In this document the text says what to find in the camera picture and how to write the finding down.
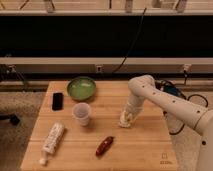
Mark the red sausage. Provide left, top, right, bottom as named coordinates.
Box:
left=95, top=136, right=114, bottom=157

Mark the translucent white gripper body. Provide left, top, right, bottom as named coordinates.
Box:
left=121, top=103, right=142, bottom=124

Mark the black chair base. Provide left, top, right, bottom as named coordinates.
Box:
left=0, top=114, right=20, bottom=126

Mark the white sponge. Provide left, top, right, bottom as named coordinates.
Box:
left=119, top=111, right=132, bottom=128

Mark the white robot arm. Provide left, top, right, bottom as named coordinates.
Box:
left=119, top=75, right=213, bottom=171

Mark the black smartphone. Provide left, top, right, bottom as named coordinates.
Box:
left=52, top=93, right=63, bottom=111

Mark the black hanging cable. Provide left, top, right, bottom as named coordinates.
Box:
left=111, top=7, right=148, bottom=74

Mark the green bowl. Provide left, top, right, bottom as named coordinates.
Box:
left=67, top=76, right=96, bottom=101

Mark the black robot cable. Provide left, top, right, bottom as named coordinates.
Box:
left=154, top=79, right=209, bottom=136

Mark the translucent plastic cup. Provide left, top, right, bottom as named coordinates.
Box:
left=72, top=103, right=91, bottom=126

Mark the white toothpaste tube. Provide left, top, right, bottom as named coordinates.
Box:
left=39, top=123, right=65, bottom=166

